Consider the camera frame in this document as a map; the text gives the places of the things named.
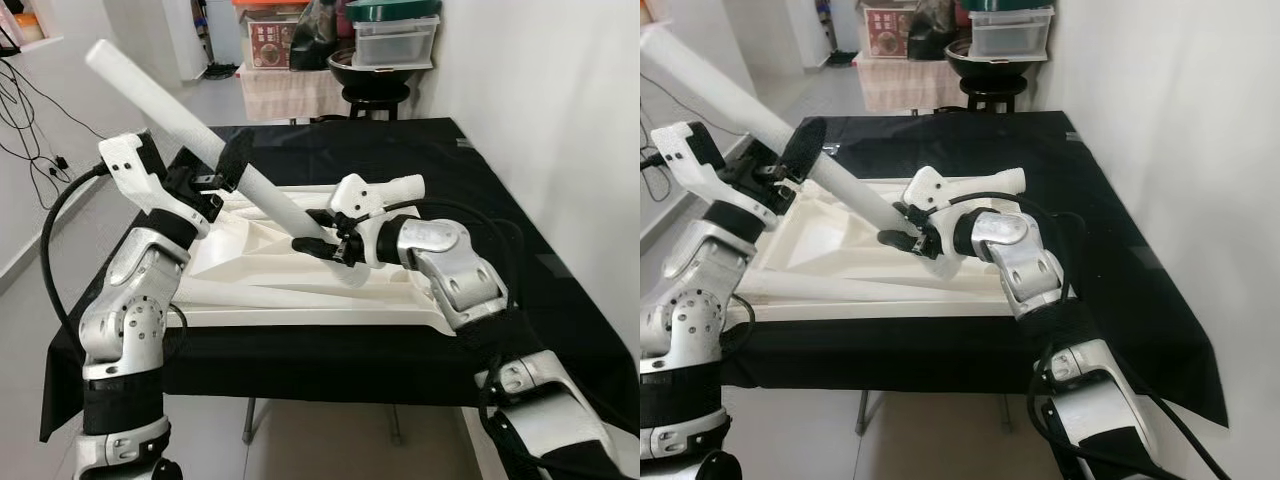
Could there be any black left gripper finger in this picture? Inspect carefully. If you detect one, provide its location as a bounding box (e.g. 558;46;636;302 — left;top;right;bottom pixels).
216;128;256;191
782;116;829;186

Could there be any white plastic children table top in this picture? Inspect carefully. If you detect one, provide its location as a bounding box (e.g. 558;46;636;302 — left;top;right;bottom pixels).
735;178;1031;323
165;183;456;331

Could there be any beige cloth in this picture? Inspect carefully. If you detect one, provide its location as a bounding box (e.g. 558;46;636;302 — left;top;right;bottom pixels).
238;65;351;123
855;55;969;113

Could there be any upright vacuum cleaner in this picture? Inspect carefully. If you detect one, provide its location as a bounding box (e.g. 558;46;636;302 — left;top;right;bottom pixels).
815;0;851;66
203;25;239;79

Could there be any black tablecloth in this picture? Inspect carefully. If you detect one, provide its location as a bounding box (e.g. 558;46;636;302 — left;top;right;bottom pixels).
720;110;1229;429
40;117;641;443

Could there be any red printed carton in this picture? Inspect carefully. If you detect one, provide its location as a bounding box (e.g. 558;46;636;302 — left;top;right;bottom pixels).
865;8;916;59
247;20;296;69

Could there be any black bag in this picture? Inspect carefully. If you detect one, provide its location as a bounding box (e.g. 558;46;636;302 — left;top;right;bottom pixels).
290;0;341;71
908;0;961;61

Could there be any black wok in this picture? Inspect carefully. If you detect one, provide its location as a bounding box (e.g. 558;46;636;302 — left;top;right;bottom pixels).
327;47;416;91
945;40;1041;89

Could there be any orange lid storage box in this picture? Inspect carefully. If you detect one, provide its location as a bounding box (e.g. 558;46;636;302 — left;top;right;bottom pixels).
232;0;313;69

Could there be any clear plastic storage box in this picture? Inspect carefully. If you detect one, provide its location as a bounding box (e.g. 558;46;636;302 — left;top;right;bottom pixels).
352;15;441;69
968;8;1056;59

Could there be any green lid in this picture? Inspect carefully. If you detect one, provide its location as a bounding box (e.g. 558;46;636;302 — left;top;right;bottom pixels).
345;0;443;25
960;0;1056;15

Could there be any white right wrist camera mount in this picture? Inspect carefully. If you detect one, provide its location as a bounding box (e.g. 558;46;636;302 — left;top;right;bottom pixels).
328;172;426;271
900;165;1029;256

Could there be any long black wall cable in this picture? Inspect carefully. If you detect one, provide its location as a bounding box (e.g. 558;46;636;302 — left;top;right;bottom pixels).
0;55;106;141

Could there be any looped black wall cable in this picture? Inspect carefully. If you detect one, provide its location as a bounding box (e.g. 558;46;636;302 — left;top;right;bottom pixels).
0;85;66;211

